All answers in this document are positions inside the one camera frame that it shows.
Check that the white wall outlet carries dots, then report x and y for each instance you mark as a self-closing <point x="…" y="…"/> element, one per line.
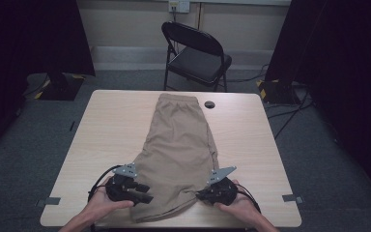
<point x="179" y="5"/>

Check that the person's left hand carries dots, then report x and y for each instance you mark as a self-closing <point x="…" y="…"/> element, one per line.
<point x="104" y="206"/>

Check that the dark curtain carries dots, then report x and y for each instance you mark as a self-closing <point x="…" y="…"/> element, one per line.
<point x="344" y="64"/>

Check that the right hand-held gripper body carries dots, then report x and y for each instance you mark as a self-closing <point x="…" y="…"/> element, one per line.
<point x="222" y="190"/>

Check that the black table grommet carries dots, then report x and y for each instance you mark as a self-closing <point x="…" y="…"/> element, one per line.
<point x="209" y="104"/>

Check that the black stand base striped tape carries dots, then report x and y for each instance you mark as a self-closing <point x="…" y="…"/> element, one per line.
<point x="277" y="92"/>
<point x="61" y="88"/>

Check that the black folding chair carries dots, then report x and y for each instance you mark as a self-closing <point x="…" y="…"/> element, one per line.
<point x="196" y="61"/>

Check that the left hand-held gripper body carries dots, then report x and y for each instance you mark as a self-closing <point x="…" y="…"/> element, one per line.
<point x="120" y="187"/>

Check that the person's right hand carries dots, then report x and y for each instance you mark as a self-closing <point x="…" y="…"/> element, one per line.
<point x="241" y="208"/>

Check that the beige shorts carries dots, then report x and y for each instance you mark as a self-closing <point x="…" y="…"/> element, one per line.
<point x="177" y="151"/>

